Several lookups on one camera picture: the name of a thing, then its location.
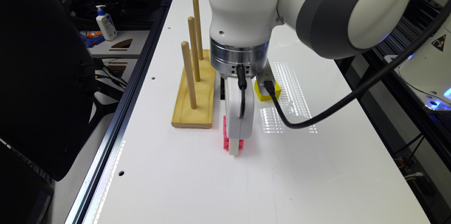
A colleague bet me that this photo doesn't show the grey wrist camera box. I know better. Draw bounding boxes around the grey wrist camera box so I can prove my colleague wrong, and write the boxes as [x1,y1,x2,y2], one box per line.
[256,60,276,87]

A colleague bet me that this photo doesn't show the wooden peg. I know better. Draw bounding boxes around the wooden peg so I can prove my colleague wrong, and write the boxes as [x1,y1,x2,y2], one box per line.
[192,0,204,61]
[187,16,200,82]
[181,41,197,109]

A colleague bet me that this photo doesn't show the black thick cable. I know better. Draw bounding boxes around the black thick cable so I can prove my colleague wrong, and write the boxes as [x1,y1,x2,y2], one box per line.
[263,0,451,130]

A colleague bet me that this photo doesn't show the blue glue gun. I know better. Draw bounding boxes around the blue glue gun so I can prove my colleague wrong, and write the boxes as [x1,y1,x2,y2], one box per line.
[81,31,105,48]

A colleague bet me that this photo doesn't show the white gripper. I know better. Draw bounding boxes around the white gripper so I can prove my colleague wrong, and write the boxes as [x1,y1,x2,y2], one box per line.
[225,77,254,155]

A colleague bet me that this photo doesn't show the white lotion pump bottle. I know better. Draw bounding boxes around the white lotion pump bottle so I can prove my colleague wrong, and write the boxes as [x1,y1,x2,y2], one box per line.
[96,5,118,41]

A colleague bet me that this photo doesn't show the front wooden peg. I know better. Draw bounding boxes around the front wooden peg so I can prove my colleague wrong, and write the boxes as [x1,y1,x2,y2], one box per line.
[181,41,197,109]

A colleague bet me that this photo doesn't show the black cube block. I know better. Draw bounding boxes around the black cube block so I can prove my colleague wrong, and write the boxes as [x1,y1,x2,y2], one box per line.
[220,77,226,100]

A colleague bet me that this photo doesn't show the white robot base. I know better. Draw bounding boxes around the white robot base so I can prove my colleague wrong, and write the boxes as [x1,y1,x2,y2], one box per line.
[395,19,450,113]

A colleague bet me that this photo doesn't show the pink cube block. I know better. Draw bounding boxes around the pink cube block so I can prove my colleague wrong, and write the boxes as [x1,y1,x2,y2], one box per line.
[223,116,244,151]

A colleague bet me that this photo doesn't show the middle wooden peg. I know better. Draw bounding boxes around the middle wooden peg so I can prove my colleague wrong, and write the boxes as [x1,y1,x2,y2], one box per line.
[187,16,200,82]

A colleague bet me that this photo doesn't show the back wooden peg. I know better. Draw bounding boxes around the back wooden peg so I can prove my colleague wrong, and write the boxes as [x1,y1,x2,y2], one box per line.
[192,0,204,61]

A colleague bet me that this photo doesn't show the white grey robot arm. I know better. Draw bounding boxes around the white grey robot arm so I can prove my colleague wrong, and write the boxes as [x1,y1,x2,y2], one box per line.
[209,0,409,155]

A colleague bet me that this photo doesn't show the yellow block with hole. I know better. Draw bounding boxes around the yellow block with hole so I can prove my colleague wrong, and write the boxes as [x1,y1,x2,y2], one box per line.
[254,82,281,101]

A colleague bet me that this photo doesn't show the wooden peg base board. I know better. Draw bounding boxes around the wooden peg base board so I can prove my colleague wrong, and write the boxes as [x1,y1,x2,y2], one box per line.
[171,49,216,129]

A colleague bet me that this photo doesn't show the black office chair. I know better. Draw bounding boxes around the black office chair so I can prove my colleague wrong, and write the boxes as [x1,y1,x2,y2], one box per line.
[0,0,121,182]

